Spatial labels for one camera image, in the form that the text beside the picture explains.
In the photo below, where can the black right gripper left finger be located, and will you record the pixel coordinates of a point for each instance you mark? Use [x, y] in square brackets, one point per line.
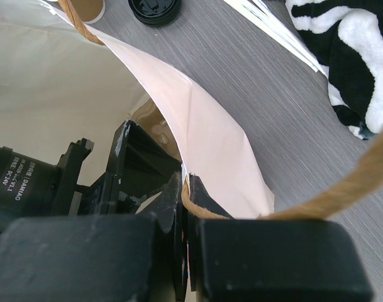
[97, 257]

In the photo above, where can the brown paper cups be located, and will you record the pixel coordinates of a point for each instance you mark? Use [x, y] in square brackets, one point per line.
[90, 11]

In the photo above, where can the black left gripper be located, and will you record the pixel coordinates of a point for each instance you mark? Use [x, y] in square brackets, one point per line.
[138, 167]

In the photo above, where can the zebra print cushion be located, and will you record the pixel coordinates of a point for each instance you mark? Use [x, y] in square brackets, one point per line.
[346, 37]

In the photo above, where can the white paper straw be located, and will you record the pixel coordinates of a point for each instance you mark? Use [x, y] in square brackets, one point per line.
[258, 13]

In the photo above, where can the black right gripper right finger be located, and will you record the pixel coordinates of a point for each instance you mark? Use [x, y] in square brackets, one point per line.
[255, 260]

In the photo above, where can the cardboard cup carrier tray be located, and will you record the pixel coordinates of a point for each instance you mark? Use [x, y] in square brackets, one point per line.
[149, 117]

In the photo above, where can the cream paper bag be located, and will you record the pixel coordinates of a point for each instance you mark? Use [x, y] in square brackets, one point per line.
[57, 86]

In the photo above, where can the black lid stack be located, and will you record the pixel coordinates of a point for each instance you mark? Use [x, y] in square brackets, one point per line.
[155, 12]

